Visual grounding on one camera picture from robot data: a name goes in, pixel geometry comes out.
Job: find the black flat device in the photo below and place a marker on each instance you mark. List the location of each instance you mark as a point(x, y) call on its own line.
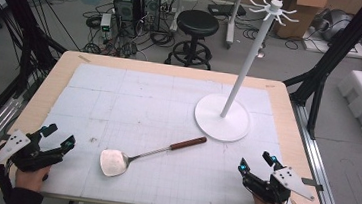
point(226, 10)

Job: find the white hook rack stand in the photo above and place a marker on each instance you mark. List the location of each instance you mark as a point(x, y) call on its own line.
point(222, 119)

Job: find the black round stool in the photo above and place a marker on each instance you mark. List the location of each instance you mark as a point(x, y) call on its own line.
point(197, 22)

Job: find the grey rounded device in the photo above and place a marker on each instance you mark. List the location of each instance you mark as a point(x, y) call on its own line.
point(333, 24)

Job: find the black metal frame stand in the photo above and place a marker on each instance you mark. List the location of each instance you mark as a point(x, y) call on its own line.
point(334, 56)
point(25, 26)

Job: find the white grid mat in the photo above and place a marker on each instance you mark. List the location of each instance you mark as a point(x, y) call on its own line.
point(142, 105)

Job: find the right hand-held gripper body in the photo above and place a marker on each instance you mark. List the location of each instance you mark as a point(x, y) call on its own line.
point(287, 179)

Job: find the cardboard box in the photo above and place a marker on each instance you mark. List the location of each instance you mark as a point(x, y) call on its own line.
point(301, 16)

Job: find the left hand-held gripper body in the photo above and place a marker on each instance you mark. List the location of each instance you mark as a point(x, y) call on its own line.
point(17, 143)

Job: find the black computer tower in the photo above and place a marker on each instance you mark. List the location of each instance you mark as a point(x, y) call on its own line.
point(124, 6)
point(150, 5)

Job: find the small silver power box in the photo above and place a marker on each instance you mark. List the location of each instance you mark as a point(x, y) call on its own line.
point(105, 24)

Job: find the person's left hand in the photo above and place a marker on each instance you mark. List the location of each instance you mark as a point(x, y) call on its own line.
point(31, 179)

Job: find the white stand pole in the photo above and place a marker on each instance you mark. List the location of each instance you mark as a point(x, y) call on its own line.
point(234, 16)
point(178, 4)

